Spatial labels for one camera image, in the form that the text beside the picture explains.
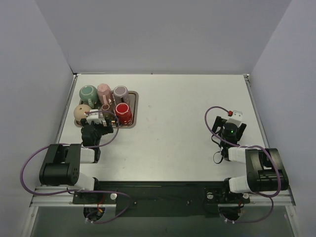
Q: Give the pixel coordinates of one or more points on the red dotted mug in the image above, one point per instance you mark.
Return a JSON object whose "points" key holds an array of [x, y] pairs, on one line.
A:
{"points": [[124, 113]]}

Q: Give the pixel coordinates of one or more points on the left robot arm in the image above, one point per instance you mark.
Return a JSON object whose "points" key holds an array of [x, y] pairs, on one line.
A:
{"points": [[61, 165]]}

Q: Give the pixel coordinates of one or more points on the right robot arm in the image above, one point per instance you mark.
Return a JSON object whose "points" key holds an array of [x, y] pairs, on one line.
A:
{"points": [[264, 169]]}

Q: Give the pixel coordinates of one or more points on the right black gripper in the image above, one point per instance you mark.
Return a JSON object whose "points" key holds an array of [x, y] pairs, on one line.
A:
{"points": [[218, 122]]}

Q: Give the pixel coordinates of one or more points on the pink faceted mug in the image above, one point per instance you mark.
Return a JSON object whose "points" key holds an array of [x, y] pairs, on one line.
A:
{"points": [[104, 93]]}

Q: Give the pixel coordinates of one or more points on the brown striped small mug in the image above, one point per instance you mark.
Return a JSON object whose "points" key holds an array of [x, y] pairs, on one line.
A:
{"points": [[106, 107]]}

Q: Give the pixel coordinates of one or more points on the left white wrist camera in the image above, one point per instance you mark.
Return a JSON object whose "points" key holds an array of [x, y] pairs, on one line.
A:
{"points": [[93, 116]]}

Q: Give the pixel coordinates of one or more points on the mauve mug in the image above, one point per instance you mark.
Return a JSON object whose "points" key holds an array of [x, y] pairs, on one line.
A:
{"points": [[121, 95]]}

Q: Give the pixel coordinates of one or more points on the beige round mug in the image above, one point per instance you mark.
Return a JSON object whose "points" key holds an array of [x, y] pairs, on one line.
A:
{"points": [[79, 112]]}

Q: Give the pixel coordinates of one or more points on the green round mug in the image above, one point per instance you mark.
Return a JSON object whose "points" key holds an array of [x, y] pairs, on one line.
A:
{"points": [[88, 95]]}

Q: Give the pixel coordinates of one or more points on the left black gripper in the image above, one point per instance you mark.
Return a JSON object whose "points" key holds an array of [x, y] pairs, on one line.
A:
{"points": [[96, 126]]}

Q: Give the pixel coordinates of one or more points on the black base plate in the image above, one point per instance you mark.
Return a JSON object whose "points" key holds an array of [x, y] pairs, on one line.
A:
{"points": [[165, 199]]}

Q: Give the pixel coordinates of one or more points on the silver metal tray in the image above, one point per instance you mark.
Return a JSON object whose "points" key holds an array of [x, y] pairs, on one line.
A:
{"points": [[134, 96]]}

